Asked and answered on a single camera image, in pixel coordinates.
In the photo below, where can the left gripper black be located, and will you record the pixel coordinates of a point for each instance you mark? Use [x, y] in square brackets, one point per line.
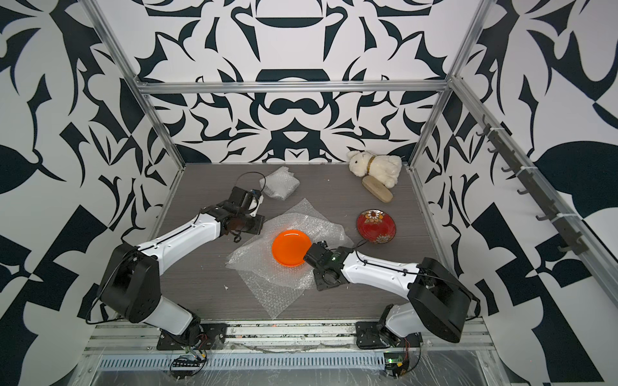
[260, 220]

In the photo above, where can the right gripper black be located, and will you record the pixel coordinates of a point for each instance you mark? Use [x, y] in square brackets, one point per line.
[319, 285]

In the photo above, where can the orange bubble plate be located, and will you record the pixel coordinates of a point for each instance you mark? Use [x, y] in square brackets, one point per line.
[290, 247]

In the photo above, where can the clear bubble wrap sheet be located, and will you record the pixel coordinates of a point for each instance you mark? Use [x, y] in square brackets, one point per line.
[255, 255]
[273, 298]

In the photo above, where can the red floral dinner plate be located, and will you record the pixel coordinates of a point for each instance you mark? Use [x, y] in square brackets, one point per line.
[376, 226]

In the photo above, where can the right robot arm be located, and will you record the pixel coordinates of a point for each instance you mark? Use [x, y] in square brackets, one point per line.
[437, 301]

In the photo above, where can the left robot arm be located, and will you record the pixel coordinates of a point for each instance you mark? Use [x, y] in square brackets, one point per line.
[131, 283]

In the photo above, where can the tan wooden brush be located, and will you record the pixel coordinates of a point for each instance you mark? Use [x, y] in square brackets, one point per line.
[377, 189]

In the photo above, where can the white plush bunny toy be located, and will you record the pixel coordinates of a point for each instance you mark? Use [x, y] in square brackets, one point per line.
[384, 168]

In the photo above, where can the right electronics board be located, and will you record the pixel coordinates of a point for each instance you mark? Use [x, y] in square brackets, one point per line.
[396, 364]

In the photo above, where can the electronics board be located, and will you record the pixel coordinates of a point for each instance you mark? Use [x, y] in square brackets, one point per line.
[187, 366]
[396, 364]

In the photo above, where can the left electronics board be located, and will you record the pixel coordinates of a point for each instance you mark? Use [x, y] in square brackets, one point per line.
[187, 366]

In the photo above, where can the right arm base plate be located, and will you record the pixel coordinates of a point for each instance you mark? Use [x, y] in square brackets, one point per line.
[380, 335]

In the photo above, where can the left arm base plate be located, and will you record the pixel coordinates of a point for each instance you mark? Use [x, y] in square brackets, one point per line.
[212, 336]

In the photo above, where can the aluminium frame rail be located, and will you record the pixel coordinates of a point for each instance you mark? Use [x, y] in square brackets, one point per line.
[293, 86]

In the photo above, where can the black wall hook rail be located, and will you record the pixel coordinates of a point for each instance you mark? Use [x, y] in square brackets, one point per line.
[537, 187]

